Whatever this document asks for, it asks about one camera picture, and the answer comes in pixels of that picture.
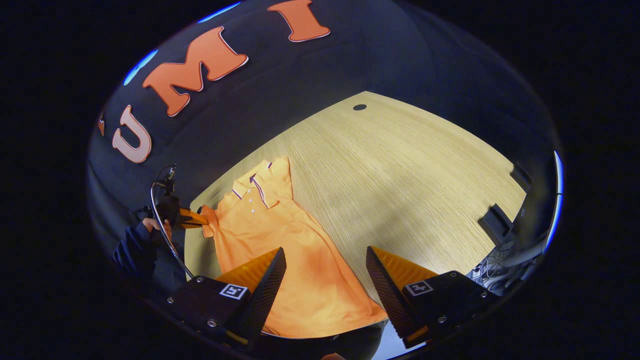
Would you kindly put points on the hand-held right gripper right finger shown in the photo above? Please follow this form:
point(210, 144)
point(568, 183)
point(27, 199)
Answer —
point(387, 295)

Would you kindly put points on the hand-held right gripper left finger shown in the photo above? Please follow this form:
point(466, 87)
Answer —
point(260, 305)

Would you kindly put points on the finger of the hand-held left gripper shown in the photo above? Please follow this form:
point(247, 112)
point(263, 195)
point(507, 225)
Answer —
point(190, 225)
point(192, 216)

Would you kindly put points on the orange T-shirt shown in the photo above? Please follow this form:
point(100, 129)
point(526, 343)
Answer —
point(280, 235)

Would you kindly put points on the black table clamp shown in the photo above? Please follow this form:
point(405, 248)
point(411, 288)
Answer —
point(495, 222)
point(521, 177)

